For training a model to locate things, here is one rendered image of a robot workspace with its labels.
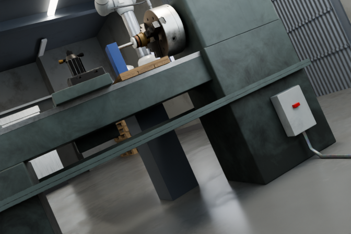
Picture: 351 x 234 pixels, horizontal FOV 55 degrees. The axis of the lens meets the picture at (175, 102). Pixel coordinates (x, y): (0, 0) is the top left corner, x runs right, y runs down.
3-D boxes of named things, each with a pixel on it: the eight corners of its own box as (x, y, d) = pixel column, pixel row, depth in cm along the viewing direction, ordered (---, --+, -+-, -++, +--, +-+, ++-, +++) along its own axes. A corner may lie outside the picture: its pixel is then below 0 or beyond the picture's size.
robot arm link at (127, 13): (142, 86, 277) (166, 77, 283) (147, 85, 261) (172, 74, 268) (105, -2, 271) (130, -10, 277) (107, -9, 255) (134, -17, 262)
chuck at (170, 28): (169, 59, 228) (151, 15, 227) (187, 47, 199) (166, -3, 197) (158, 63, 225) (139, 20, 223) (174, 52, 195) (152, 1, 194)
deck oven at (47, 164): (65, 182, 910) (35, 114, 912) (71, 182, 799) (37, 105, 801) (4, 211, 838) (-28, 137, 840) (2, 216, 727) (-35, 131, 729)
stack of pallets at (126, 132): (164, 139, 836) (150, 108, 837) (135, 154, 795) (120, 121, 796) (147, 144, 941) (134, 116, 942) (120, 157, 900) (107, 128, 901)
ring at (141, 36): (143, 33, 212) (129, 38, 209) (147, 28, 203) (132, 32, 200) (149, 47, 212) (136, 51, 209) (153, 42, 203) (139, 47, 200)
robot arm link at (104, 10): (91, -6, 253) (108, -11, 257) (92, 9, 270) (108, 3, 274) (98, 8, 250) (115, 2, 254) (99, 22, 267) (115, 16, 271)
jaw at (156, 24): (159, 27, 208) (162, 16, 197) (162, 34, 207) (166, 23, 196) (142, 33, 204) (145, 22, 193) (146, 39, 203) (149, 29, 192)
